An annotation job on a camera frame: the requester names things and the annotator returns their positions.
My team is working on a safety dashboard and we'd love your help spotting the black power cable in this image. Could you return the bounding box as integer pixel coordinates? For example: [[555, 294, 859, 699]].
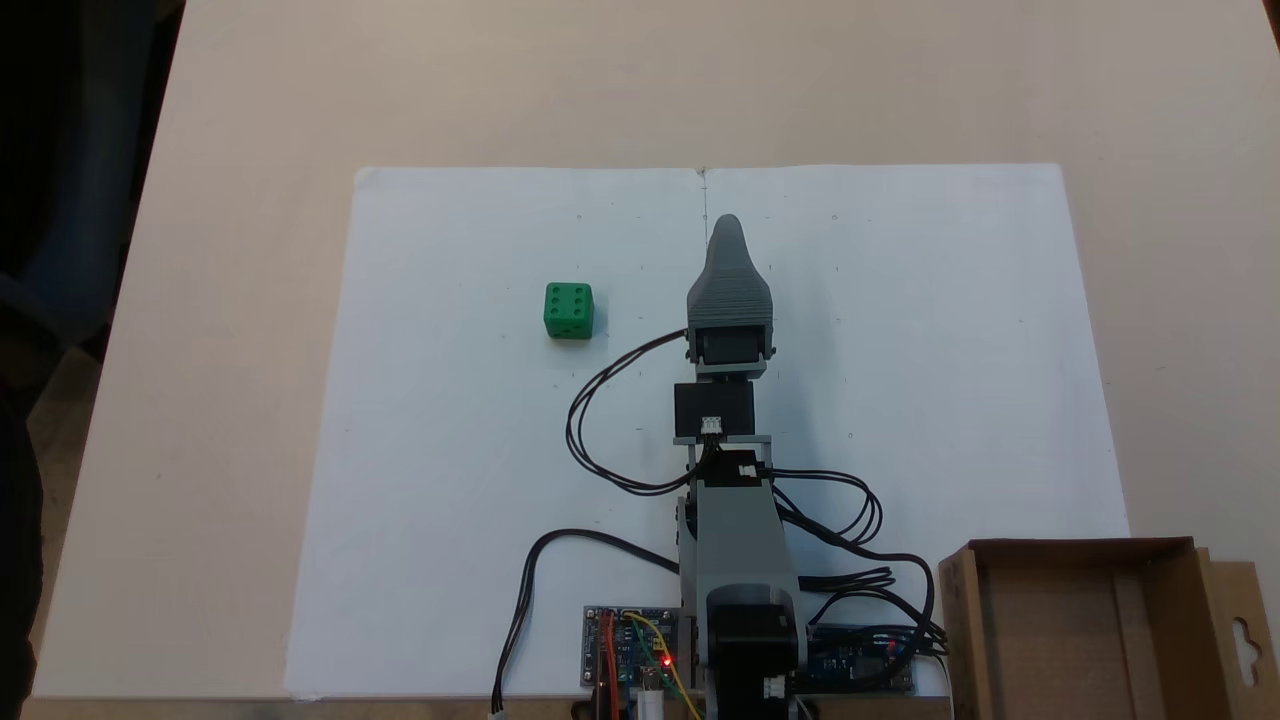
[[490, 528, 686, 720]]

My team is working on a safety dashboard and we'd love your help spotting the black elbow servo cable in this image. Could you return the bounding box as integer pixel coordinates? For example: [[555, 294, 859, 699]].
[[770, 490, 949, 661]]

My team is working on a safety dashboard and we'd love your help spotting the black wrist servo cable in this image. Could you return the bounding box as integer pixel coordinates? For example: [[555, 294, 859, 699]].
[[755, 465, 886, 548]]

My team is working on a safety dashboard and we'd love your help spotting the white paper sheet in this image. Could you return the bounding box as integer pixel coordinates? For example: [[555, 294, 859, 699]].
[[283, 163, 1131, 701]]

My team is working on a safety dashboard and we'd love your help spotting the blue circuit board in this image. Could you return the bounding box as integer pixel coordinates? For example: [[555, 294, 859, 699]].
[[800, 625, 916, 696]]

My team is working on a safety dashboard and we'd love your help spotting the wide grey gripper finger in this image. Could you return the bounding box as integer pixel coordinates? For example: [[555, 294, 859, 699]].
[[686, 213, 776, 332]]

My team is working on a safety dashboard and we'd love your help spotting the circuit board with red LED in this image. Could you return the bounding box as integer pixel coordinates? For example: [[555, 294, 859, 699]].
[[583, 605, 683, 693]]

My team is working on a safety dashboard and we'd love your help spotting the green die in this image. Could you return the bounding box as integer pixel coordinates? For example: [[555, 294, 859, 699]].
[[543, 282, 595, 341]]

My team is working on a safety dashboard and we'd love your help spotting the yellow wire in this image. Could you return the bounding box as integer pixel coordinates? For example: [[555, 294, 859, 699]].
[[622, 610, 703, 720]]

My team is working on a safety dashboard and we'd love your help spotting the brown cardboard box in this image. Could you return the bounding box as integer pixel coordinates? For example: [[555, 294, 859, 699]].
[[938, 537, 1266, 720]]

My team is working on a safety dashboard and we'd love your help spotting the black gripper servo cable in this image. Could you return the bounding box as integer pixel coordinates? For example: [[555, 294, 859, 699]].
[[565, 328, 701, 496]]

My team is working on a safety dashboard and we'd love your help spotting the red wire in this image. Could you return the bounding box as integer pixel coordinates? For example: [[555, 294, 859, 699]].
[[598, 612, 623, 716]]

